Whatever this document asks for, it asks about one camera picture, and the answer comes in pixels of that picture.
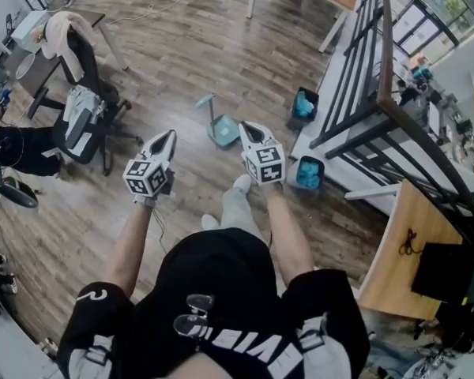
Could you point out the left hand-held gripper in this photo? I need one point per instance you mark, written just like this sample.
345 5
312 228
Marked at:
146 178

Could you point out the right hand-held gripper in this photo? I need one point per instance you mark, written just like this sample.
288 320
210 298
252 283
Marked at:
266 164

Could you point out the teal dustpan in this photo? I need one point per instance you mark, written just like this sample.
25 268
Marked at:
223 130

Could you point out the person's left forearm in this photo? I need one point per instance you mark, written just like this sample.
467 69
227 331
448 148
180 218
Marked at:
128 251

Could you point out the person's right forearm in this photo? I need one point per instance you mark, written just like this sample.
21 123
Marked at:
290 235

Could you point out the black bin with blue waste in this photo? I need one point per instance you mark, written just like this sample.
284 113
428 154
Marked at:
304 107

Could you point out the grey bin with blue waste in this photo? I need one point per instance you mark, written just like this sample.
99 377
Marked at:
310 174

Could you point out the person's grey trousers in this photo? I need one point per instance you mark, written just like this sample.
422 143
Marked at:
239 211

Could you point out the black office chair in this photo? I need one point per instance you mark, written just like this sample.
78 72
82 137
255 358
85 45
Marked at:
83 140

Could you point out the light grey folded garment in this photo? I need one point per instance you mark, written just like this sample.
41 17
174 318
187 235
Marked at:
83 103

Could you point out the person's black printed t-shirt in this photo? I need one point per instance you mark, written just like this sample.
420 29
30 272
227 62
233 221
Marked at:
217 275

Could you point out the black stool seat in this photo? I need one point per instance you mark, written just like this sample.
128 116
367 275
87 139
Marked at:
19 192

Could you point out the dark desk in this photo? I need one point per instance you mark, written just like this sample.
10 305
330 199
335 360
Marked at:
96 17

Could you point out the beige garment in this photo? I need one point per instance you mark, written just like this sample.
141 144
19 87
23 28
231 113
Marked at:
65 34

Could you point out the white mesh wastebasket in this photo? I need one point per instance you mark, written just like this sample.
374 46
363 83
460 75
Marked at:
25 65

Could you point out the black railing with wooden handrail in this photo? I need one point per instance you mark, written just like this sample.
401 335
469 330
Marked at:
386 34

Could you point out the white box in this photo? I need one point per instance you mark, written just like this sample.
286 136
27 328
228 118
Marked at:
27 30

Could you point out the wooden desk with white legs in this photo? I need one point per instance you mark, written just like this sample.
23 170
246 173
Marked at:
395 275

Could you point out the black box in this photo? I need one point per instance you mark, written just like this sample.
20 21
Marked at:
442 271

